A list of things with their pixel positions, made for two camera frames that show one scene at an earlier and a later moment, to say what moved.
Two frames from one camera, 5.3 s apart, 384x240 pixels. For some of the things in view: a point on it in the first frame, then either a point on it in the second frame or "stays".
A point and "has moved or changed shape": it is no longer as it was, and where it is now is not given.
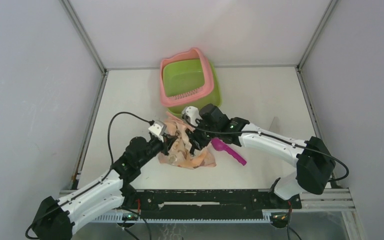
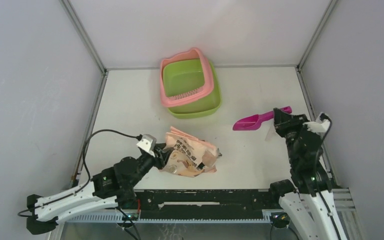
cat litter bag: [178, 147] has moved or changed shape
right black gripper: [196, 141] to [282, 121]
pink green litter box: [188, 79] stays
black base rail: [212, 203] stays
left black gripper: [168, 140] to [163, 154]
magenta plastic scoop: [220, 145] to [252, 122]
